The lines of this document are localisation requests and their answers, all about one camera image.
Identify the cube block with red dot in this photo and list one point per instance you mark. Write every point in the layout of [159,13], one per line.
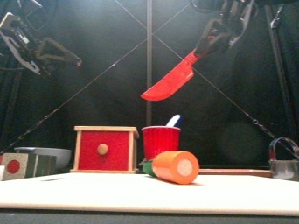
[23,166]

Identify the blue white toy utensil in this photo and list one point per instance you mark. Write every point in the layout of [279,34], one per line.
[174,120]

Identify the grey bowl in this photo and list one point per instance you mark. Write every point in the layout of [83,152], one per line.
[51,154]

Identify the grey vertical frame pole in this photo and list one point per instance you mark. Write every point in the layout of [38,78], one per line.
[149,58]

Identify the red plastic cup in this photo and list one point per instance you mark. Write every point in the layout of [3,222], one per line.
[159,143]

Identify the red plastic toy knife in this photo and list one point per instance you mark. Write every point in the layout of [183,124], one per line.
[171,81]

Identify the orange toy carrot tip piece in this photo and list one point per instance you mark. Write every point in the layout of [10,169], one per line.
[175,167]

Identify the wooden box with red drawer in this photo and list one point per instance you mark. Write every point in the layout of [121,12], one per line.
[103,137]

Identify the toy carrot top with leaves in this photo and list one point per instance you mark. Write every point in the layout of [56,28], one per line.
[147,169]

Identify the brown wooden strip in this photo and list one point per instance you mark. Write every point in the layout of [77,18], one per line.
[234,172]

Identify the white cutting board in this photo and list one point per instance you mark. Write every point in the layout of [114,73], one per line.
[117,192]

